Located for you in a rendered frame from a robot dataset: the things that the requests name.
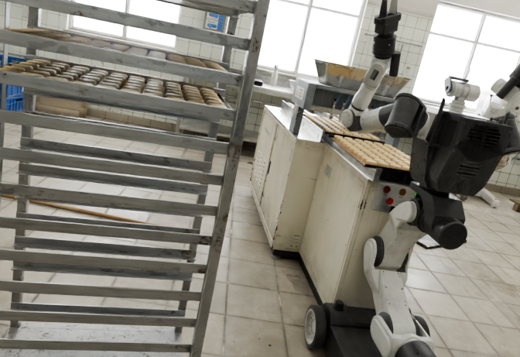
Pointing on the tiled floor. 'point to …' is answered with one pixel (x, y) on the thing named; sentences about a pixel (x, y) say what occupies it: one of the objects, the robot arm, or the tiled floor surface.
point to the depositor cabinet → (284, 181)
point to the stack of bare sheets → (428, 242)
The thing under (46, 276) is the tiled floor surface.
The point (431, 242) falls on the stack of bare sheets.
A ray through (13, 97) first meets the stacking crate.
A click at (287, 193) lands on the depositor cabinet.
